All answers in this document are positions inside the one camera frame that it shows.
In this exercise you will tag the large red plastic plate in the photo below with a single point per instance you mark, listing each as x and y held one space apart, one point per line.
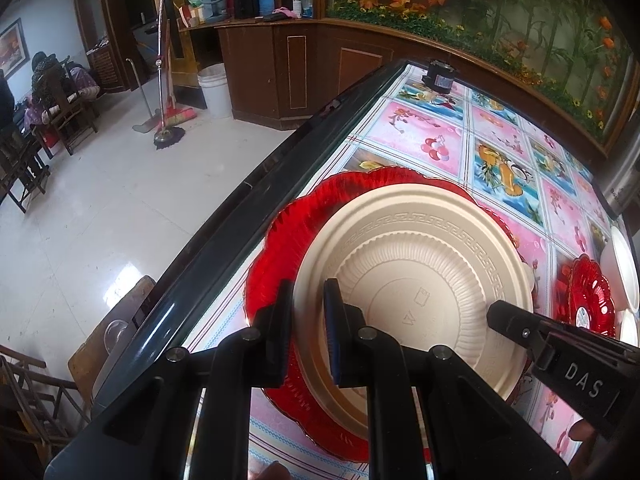
280 240

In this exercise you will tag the beige paper plate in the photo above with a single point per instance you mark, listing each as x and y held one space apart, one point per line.
415 270

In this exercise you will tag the white plastic bottle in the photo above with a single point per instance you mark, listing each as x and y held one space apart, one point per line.
297 5

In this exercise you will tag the clear glass cup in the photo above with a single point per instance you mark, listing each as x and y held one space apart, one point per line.
117 337

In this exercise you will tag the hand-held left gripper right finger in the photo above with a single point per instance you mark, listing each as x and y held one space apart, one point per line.
331 332

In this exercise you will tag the stainless steel kettle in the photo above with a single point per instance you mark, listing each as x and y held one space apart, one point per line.
622 192

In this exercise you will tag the wooden counter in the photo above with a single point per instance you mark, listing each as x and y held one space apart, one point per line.
320 70

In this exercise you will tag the white plastic bucket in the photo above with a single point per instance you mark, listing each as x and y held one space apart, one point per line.
216 91

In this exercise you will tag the dark wooden chair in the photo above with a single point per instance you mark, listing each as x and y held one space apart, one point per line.
20 170
70 115
35 410

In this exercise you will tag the black wallet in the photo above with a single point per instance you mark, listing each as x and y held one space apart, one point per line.
273 17

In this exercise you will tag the pink patterned cloth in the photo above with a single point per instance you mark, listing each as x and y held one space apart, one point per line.
84 82

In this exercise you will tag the wooden stool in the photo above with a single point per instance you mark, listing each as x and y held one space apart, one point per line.
90 355

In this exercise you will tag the printed fruit tablecloth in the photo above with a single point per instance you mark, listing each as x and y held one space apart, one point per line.
440 140

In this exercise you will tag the dark framed table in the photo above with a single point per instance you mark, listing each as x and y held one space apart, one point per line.
225 240

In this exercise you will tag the framed wall picture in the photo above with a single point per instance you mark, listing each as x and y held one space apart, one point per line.
12 47

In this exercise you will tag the small red plastic plate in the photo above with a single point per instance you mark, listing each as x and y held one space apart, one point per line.
582 295

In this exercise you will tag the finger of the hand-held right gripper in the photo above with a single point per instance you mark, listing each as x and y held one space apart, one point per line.
517 330

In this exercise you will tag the small black device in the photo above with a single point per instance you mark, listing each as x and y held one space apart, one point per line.
440 77

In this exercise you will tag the red and green broom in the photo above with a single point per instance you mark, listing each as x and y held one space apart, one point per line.
180 116

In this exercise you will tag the person's right hand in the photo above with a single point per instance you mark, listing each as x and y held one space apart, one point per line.
582 431

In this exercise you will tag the white foam bowl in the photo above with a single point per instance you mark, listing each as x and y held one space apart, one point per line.
622 265
630 329

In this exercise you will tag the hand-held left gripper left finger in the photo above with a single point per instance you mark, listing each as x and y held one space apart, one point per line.
284 332

